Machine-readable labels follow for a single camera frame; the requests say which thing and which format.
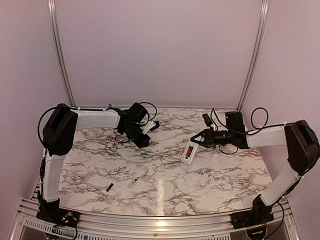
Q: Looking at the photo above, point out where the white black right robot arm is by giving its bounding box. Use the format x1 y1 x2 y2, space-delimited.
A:
190 111 320 206

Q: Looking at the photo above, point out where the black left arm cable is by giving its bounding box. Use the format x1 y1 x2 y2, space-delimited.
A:
37 101 158 145

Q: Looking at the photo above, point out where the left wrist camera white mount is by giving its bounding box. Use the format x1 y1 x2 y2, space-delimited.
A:
142 120 160 134

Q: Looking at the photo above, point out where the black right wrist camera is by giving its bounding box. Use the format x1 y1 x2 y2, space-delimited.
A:
202 113 213 127

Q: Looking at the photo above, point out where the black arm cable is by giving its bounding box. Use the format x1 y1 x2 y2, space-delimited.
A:
37 101 158 145
209 107 288 155

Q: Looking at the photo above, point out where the dark blue battery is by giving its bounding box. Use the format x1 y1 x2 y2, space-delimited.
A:
106 183 114 192

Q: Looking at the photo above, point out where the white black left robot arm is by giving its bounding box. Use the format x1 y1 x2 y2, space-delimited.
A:
40 102 150 203

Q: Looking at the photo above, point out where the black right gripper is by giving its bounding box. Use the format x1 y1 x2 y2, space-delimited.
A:
190 126 235 148

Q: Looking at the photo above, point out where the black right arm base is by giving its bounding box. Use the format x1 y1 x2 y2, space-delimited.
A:
230 195 275 229

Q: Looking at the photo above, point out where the white air conditioner remote control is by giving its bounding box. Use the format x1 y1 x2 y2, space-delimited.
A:
181 133 199 165

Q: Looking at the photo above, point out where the white remote battery cover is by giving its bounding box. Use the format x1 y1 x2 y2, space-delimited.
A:
127 178 139 189

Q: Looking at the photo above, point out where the aluminium frame post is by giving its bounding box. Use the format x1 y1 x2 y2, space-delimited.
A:
48 0 76 107
237 0 270 112

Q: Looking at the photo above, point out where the right aluminium frame post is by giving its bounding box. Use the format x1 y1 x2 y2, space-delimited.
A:
237 0 270 112

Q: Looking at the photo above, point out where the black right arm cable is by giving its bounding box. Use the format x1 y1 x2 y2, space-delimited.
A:
209 107 288 155

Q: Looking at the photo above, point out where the left aluminium frame post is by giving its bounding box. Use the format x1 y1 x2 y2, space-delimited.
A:
48 0 76 107

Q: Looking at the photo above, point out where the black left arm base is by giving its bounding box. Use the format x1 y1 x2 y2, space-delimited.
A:
36 197 80 228

